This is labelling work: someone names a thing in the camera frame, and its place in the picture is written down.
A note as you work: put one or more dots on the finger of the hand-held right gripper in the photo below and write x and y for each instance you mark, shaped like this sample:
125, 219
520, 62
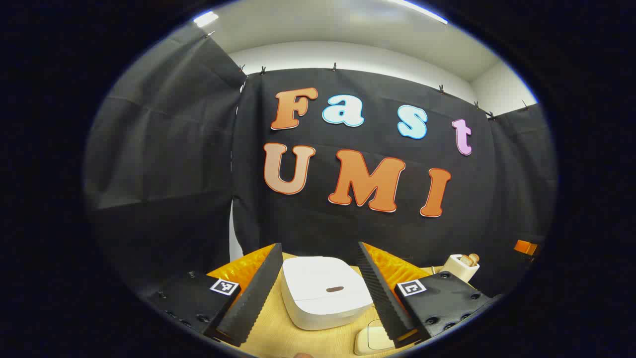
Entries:
525, 247

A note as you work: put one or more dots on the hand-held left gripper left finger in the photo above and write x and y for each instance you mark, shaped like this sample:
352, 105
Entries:
253, 298

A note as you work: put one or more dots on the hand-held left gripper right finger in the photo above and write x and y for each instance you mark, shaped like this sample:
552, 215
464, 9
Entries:
382, 298

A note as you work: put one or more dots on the white rice cooker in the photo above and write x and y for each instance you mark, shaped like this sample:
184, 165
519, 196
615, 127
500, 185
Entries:
323, 278

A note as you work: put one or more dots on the cream square container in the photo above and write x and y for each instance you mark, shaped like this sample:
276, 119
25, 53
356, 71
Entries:
370, 340

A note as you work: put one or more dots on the white toaster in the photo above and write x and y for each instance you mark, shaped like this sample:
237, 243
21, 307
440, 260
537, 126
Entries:
459, 271

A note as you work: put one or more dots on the black backdrop cloth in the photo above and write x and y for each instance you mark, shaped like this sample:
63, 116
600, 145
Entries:
174, 149

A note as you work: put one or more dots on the ceiling light panel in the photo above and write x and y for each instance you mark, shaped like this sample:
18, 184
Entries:
205, 19

